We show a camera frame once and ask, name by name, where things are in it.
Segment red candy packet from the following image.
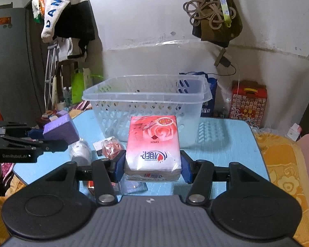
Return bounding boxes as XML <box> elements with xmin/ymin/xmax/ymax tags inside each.
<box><xmin>102</xmin><ymin>137</ymin><xmax>124</xmax><ymax>160</ymax></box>

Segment white round object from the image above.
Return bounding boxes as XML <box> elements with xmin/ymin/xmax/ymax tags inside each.
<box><xmin>68</xmin><ymin>139</ymin><xmax>92</xmax><ymax>166</ymax></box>

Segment pink tissue pack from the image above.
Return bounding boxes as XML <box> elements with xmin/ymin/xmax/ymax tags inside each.
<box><xmin>124</xmin><ymin>115</ymin><xmax>182</xmax><ymax>182</ymax></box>

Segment purple box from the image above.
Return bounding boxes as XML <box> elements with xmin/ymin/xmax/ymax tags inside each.
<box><xmin>43</xmin><ymin>114</ymin><xmax>80</xmax><ymax>145</ymax></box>

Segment clear plastic wrapper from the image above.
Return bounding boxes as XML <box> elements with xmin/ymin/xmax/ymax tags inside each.
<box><xmin>119</xmin><ymin>175</ymin><xmax>148</xmax><ymax>195</ymax></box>

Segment grey door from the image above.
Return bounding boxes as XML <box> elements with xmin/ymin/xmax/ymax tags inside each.
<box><xmin>0</xmin><ymin>8</ymin><xmax>42</xmax><ymax>126</ymax></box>

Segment blue shopping bag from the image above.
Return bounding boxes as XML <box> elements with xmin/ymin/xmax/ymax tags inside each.
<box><xmin>179</xmin><ymin>71</ymin><xmax>219</xmax><ymax>118</ymax></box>

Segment clear plastic basket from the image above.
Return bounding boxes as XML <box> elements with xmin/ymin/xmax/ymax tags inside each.
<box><xmin>82</xmin><ymin>75</ymin><xmax>212</xmax><ymax>148</ymax></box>

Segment green paper bag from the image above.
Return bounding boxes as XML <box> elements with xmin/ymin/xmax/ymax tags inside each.
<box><xmin>71</xmin><ymin>68</ymin><xmax>103</xmax><ymax>104</ymax></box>

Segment yellow patterned blanket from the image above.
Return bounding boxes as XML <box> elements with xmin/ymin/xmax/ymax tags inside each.
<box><xmin>254</xmin><ymin>132</ymin><xmax>309</xmax><ymax>246</ymax></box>

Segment red gift box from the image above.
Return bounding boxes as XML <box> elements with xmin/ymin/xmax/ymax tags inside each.
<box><xmin>229</xmin><ymin>80</ymin><xmax>267</xmax><ymax>127</ymax></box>

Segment small white box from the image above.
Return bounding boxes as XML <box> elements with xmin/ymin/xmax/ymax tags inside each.
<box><xmin>287</xmin><ymin>123</ymin><xmax>302</xmax><ymax>142</ymax></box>

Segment black power adapter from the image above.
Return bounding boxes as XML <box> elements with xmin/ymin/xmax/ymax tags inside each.
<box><xmin>214</xmin><ymin>48</ymin><xmax>237</xmax><ymax>76</ymax></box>

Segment white black hanging jacket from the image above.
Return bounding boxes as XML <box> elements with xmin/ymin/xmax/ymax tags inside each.
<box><xmin>41</xmin><ymin>0</ymin><xmax>95</xmax><ymax>60</ymax></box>

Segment green floral strap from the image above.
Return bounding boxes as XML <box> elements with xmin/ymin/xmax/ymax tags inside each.
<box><xmin>213</xmin><ymin>0</ymin><xmax>233</xmax><ymax>29</ymax></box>

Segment coiled beige rope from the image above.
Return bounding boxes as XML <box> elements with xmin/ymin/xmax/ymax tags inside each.
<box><xmin>182</xmin><ymin>0</ymin><xmax>237</xmax><ymax>30</ymax></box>

